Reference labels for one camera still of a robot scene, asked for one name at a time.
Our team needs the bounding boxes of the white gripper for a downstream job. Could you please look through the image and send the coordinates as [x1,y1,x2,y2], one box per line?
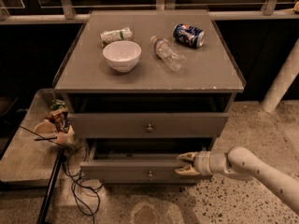
[175,151,228,176]

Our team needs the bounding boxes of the grey drawer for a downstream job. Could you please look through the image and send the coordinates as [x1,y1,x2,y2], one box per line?
[80,138,212,185]
[68,113,228,138]

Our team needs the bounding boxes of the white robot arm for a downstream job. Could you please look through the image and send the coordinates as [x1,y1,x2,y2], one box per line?
[175,147,299,215]

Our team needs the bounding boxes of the grey drawer cabinet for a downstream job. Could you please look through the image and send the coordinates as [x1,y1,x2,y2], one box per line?
[51,9,247,185]

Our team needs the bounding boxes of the grey top drawer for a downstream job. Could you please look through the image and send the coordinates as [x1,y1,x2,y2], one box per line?
[68,113,228,138]

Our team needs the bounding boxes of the clear plastic water bottle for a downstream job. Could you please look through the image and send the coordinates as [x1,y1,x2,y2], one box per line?
[150,36,186,72]

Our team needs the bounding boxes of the white bowl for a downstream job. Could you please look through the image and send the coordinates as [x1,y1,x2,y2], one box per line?
[103,41,141,73]

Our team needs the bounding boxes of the blue soda can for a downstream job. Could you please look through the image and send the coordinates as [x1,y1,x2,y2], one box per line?
[173,24,205,49]

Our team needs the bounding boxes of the white slanted pole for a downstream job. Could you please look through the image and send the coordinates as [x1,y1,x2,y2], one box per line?
[261,38,299,113]

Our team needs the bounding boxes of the pile of small items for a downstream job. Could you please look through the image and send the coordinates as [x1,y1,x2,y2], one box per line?
[34,99,77,146]

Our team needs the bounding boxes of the green white soda can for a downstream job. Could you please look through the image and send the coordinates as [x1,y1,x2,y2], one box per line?
[100,27,133,47]

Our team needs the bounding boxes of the grey side table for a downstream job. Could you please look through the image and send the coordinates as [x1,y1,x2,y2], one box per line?
[0,89,59,189]

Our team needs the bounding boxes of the metal window railing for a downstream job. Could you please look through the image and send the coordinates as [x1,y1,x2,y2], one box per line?
[0,0,299,24]

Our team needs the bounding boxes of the black cable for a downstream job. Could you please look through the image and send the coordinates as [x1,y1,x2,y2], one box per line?
[19,124,104,224]

